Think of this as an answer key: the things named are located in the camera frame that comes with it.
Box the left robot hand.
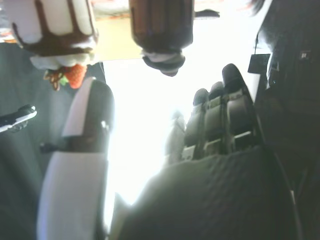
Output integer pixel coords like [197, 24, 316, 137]
[36, 63, 305, 240]

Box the brown chocolate toy cake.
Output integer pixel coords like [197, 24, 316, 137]
[128, 0, 195, 77]

